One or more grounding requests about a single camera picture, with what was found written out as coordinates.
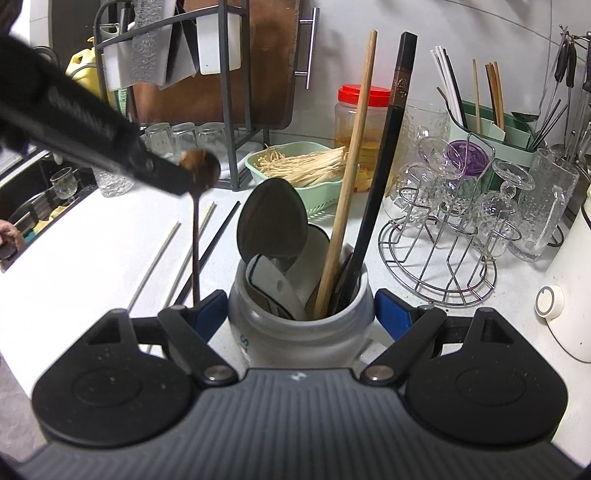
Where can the green colander basket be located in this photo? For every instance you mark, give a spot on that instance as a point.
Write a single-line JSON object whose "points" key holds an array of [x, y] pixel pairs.
{"points": [[318, 198]]}

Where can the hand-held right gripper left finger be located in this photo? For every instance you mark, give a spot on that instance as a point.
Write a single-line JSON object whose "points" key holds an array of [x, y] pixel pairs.
{"points": [[210, 316]]}

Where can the green utensil caddy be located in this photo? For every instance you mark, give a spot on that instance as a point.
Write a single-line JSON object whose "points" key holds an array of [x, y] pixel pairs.
{"points": [[512, 134]]}

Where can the white drip tray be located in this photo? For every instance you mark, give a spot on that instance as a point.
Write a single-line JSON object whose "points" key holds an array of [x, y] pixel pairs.
{"points": [[233, 173]]}

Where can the white electric pot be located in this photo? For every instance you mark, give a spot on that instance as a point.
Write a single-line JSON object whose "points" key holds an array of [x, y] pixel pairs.
{"points": [[572, 286]]}

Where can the black sink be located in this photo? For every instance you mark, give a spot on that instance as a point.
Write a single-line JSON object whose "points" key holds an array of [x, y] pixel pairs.
{"points": [[27, 184]]}

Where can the pink cloth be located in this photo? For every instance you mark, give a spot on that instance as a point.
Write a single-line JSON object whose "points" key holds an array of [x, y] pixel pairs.
{"points": [[8, 235]]}

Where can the wine glass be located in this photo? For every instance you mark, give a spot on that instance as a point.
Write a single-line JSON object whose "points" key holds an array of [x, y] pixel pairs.
{"points": [[63, 182]]}

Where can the tall textured glass mug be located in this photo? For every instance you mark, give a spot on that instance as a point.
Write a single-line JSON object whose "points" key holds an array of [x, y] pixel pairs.
{"points": [[547, 207]]}

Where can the thin black chopstick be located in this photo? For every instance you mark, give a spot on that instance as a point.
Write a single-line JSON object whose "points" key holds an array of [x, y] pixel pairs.
{"points": [[217, 240]]}

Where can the steel ladle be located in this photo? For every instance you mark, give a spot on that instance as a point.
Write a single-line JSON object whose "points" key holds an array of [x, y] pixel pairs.
{"points": [[524, 116]]}

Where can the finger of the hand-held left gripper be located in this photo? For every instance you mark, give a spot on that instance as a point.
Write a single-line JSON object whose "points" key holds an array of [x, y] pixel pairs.
{"points": [[168, 177]]}

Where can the wooden cutting board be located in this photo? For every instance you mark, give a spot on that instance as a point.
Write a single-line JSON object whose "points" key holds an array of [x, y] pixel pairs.
{"points": [[258, 60]]}

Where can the yellow detergent bottle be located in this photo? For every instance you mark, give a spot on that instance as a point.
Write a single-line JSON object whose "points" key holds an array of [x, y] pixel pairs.
{"points": [[85, 64]]}

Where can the black chopstick with brown band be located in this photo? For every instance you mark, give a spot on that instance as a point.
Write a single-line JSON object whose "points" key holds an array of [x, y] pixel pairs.
{"points": [[383, 161]]}

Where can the dark grey dish rack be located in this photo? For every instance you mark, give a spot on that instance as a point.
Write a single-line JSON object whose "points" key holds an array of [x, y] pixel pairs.
{"points": [[226, 115]]}

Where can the textured glass pitcher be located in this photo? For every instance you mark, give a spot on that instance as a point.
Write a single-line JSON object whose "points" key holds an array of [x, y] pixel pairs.
{"points": [[415, 124]]}

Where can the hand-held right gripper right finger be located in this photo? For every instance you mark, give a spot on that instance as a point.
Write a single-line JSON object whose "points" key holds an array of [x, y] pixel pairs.
{"points": [[392, 316]]}

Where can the steel spoon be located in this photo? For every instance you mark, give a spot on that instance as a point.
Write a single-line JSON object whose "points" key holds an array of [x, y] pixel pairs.
{"points": [[272, 217]]}

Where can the white ceramic spoon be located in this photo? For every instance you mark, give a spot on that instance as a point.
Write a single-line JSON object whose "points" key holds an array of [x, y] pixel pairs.
{"points": [[309, 267]]}

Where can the glass goblet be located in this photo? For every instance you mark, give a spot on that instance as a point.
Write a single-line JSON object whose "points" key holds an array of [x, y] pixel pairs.
{"points": [[501, 207], [436, 161]]}

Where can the brown wooden spoon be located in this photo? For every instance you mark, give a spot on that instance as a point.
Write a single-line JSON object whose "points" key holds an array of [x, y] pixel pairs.
{"points": [[196, 240]]}

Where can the green utensil holder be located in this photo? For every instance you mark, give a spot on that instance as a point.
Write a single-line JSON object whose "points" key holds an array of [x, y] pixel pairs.
{"points": [[452, 83]]}

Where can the white mug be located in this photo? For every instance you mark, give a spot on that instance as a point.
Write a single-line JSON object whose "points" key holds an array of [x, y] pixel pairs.
{"points": [[295, 341]]}

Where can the steel pan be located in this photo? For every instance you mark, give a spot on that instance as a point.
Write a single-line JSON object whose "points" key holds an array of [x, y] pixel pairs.
{"points": [[30, 212]]}

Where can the textured glass beer mug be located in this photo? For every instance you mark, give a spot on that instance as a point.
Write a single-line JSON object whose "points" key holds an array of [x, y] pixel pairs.
{"points": [[113, 184]]}

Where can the enoki mushrooms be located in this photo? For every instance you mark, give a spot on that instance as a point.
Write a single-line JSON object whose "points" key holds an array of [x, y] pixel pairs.
{"points": [[300, 166]]}

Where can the row of hanging steel utensils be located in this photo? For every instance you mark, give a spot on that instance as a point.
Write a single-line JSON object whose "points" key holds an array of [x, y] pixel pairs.
{"points": [[565, 69]]}

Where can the wooden chopstick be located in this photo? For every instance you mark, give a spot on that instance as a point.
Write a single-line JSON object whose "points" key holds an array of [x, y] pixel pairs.
{"points": [[351, 161]]}

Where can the clear drinking glass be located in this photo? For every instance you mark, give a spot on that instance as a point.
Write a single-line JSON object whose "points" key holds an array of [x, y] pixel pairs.
{"points": [[157, 138], [182, 136], [210, 136]]}

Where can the red-lid plastic jar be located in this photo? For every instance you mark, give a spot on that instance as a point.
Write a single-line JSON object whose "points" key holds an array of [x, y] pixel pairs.
{"points": [[369, 138]]}

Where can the grey peeler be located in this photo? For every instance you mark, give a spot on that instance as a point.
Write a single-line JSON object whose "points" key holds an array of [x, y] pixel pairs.
{"points": [[110, 30]]}

